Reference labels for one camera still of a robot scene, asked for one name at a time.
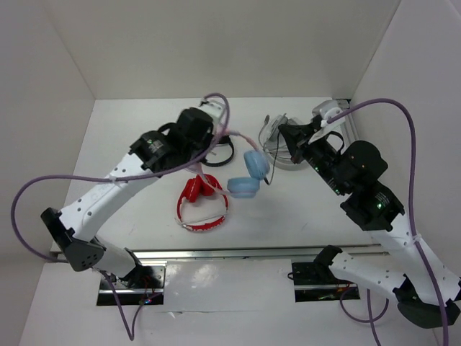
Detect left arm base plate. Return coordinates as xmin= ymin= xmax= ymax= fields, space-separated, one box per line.
xmin=109 ymin=261 xmax=166 ymax=306

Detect black small headphones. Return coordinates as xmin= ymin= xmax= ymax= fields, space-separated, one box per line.
xmin=202 ymin=136 xmax=235 ymax=168

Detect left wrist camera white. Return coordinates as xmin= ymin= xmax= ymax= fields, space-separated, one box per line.
xmin=198 ymin=99 xmax=227 ymax=127

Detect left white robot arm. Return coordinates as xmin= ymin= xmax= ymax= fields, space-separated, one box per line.
xmin=40 ymin=102 xmax=223 ymax=288

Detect pink blue cat-ear headphones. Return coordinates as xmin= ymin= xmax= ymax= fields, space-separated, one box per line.
xmin=191 ymin=130 xmax=270 ymax=198

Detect aluminium rail front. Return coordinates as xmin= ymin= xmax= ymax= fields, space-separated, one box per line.
xmin=53 ymin=245 xmax=382 ymax=262

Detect white grey headphones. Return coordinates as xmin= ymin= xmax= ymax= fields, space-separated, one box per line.
xmin=258 ymin=114 xmax=308 ymax=171

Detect purple cable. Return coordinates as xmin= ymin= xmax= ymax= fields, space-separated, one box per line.
xmin=331 ymin=97 xmax=451 ymax=346
xmin=10 ymin=92 xmax=231 ymax=342

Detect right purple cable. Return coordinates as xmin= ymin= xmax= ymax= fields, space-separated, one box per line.
xmin=331 ymin=97 xmax=451 ymax=346

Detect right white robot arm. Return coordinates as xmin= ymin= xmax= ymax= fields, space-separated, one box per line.
xmin=278 ymin=124 xmax=460 ymax=329

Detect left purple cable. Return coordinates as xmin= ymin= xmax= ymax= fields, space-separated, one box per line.
xmin=10 ymin=92 xmax=231 ymax=342

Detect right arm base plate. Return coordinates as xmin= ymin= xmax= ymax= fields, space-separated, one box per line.
xmin=287 ymin=262 xmax=360 ymax=303

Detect red headphones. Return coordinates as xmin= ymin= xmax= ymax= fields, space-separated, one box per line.
xmin=175 ymin=174 xmax=230 ymax=233

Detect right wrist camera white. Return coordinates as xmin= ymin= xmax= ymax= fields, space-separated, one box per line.
xmin=312 ymin=99 xmax=349 ymax=120

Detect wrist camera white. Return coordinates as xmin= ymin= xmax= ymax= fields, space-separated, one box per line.
xmin=198 ymin=99 xmax=227 ymax=127
xmin=312 ymin=99 xmax=349 ymax=120

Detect aluminium rail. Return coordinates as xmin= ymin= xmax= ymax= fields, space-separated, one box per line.
xmin=336 ymin=99 xmax=359 ymax=147
xmin=53 ymin=245 xmax=382 ymax=262

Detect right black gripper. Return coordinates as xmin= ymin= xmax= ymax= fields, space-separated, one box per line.
xmin=276 ymin=121 xmax=347 ymax=194

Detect aluminium rail right side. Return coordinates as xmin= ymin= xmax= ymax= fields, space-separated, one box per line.
xmin=336 ymin=99 xmax=359 ymax=147

